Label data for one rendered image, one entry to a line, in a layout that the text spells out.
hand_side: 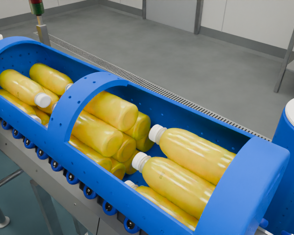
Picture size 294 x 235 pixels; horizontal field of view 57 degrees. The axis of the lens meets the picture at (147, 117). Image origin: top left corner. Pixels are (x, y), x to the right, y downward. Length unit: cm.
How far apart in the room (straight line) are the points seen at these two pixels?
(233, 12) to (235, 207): 393
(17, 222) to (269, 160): 173
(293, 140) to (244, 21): 336
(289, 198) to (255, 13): 329
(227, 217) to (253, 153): 12
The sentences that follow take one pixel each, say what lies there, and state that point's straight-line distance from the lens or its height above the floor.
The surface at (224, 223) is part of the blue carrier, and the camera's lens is 45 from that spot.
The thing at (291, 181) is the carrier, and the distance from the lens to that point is 104.
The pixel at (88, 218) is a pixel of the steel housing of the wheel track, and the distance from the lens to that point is 82.
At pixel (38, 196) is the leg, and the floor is 56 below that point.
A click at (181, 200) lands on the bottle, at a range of 52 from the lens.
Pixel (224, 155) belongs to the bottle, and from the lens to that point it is 53.
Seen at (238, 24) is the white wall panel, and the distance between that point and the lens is 427.
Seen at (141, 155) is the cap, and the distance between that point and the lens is 59.
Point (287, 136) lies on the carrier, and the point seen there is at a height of 98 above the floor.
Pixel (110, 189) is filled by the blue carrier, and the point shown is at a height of 111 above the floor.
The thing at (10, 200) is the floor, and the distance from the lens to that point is 213.
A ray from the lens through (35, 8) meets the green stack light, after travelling 152.
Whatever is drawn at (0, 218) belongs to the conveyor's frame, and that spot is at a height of 7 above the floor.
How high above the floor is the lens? 155
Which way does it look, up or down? 37 degrees down
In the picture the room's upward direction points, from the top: straight up
